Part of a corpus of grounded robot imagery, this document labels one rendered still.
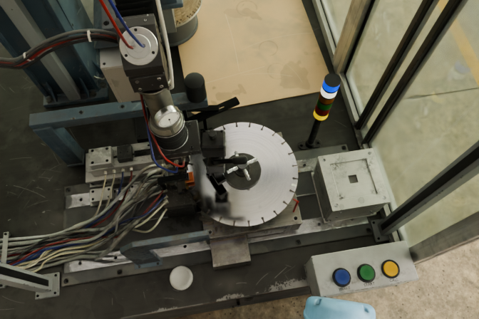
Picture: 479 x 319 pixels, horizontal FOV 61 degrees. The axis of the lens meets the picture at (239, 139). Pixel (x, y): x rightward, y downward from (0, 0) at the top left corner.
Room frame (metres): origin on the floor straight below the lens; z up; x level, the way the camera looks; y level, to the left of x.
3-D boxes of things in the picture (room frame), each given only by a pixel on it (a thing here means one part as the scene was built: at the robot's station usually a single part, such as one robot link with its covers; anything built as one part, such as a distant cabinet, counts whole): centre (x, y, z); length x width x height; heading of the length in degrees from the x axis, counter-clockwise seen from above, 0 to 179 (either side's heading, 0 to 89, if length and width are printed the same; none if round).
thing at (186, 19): (1.18, 0.29, 0.93); 0.31 x 0.31 x 0.36
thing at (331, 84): (0.62, -0.25, 1.14); 0.05 x 0.04 x 0.03; 9
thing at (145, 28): (0.56, 0.18, 1.45); 0.35 x 0.07 x 0.28; 9
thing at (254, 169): (0.44, -0.01, 0.96); 0.11 x 0.11 x 0.03
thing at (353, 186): (0.43, -0.35, 0.82); 0.18 x 0.18 x 0.15; 9
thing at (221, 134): (0.40, 0.06, 1.17); 0.06 x 0.05 x 0.20; 90
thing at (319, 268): (0.17, -0.34, 0.82); 0.28 x 0.11 x 0.15; 99
